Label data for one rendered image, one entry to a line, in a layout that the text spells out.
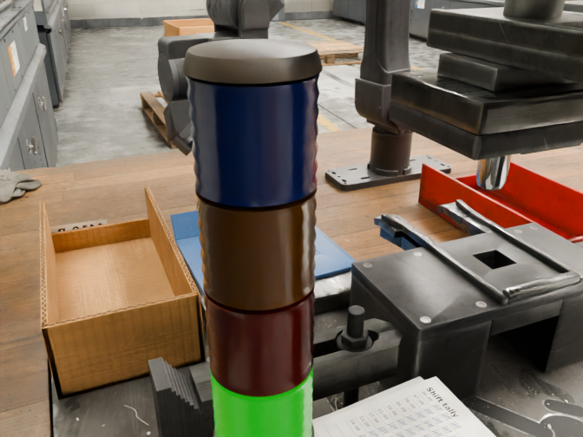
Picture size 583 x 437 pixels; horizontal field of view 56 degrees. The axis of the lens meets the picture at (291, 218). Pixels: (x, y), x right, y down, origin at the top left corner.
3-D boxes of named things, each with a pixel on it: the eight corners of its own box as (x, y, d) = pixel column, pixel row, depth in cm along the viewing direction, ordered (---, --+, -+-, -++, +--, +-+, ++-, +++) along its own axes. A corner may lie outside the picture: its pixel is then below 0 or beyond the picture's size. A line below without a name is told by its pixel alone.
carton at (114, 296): (155, 244, 69) (147, 185, 66) (206, 368, 48) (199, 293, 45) (45, 264, 65) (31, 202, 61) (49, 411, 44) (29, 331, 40)
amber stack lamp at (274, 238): (289, 243, 21) (289, 159, 19) (334, 294, 18) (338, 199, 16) (191, 262, 20) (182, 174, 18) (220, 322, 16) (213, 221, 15)
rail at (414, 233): (406, 247, 53) (408, 224, 52) (503, 324, 42) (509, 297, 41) (400, 248, 53) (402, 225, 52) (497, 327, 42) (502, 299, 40)
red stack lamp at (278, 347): (290, 318, 22) (289, 246, 21) (331, 378, 19) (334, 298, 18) (198, 341, 21) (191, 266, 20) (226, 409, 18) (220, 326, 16)
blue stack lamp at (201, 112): (289, 154, 19) (289, 57, 18) (338, 194, 16) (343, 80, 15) (182, 170, 18) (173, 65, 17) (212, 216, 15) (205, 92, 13)
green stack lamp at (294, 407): (290, 384, 24) (290, 322, 22) (328, 450, 21) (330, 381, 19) (204, 409, 23) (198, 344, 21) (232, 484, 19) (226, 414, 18)
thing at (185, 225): (229, 225, 67) (227, 203, 66) (278, 289, 54) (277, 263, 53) (172, 237, 64) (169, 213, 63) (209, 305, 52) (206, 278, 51)
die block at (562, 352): (518, 296, 57) (532, 231, 54) (600, 354, 49) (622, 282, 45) (347, 342, 50) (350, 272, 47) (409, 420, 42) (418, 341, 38)
